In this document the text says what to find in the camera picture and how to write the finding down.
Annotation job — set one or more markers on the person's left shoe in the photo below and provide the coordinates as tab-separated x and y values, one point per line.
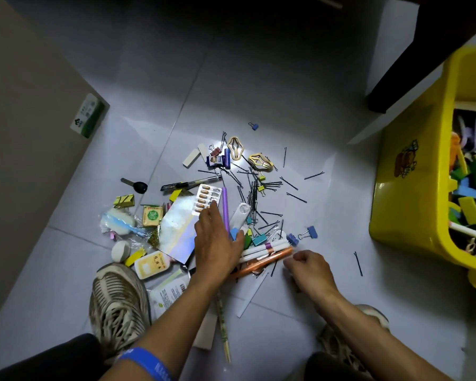
119	309

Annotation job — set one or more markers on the green yellow tea sachet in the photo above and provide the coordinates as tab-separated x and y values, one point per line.
152	216

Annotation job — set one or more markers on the small blue binder clip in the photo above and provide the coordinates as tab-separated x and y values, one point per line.
254	126

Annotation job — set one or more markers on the scatter of black hairpins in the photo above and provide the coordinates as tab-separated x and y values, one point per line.
254	198

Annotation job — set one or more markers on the person's left forearm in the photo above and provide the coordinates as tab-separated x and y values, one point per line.
170	333

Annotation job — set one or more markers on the black car key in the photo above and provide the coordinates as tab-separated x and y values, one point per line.
137	186

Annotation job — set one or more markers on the person's left hand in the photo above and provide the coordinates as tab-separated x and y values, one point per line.
218	249

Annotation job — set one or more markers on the wooden chopsticks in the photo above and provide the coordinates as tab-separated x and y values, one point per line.
223	329

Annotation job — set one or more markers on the clear bag of floss picks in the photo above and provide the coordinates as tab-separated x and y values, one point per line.
121	224

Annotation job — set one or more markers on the gold green patterned card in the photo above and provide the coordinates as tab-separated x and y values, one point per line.
154	238

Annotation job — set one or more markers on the black pen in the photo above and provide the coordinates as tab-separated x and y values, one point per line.
186	184

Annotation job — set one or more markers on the person's right hand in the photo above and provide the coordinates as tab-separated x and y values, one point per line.
313	273

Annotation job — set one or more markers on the person's right forearm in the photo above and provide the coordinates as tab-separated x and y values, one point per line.
373	341

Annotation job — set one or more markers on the person's right shoe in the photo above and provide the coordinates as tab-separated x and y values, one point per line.
353	337

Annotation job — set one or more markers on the white green label pouch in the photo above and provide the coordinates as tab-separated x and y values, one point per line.
168	291

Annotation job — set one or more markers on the blue wristband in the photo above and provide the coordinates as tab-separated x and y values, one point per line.
150	363

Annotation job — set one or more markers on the orange pill blister pack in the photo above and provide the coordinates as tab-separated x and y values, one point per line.
206	198

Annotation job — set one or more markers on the dark wooden bed frame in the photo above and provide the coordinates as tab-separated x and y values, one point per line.
428	47

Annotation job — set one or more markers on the person's dark trousers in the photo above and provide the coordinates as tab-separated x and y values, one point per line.
43	361

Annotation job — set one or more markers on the blue clip with portrait card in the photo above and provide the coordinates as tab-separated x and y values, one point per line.
214	161

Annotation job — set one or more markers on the white bottle opener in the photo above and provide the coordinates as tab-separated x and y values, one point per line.
240	216

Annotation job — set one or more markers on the orange red pen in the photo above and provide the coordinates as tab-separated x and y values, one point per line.
454	148

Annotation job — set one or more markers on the person's shoe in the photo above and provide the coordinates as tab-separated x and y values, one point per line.
353	337
119	309

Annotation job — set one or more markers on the orange pencil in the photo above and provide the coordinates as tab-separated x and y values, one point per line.
262	262

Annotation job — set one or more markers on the yellow card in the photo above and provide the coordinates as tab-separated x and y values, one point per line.
152	265

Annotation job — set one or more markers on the yellow rectangular block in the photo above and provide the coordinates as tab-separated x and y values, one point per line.
175	195
135	257

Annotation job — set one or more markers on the teal binder clip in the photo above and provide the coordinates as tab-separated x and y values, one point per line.
259	240

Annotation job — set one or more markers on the white rectangular block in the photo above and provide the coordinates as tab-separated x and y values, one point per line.
203	152
191	157

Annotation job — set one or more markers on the white sponge block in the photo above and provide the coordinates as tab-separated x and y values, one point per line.
206	329

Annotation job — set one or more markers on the yellow plastic bin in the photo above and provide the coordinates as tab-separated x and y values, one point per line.
404	202

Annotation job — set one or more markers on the white purple marker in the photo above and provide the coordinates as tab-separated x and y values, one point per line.
265	246

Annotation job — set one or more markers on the white orange pen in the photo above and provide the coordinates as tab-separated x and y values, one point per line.
254	256

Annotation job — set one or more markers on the brown cardboard panel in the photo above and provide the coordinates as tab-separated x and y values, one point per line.
24	174

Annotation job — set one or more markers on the pink binder clip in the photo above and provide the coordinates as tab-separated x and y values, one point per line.
215	151

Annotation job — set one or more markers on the blue card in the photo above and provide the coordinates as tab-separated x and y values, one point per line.
178	234

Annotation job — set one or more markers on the green white small box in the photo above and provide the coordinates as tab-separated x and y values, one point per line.
88	116

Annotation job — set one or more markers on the blue purple battery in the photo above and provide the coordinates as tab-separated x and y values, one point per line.
227	158

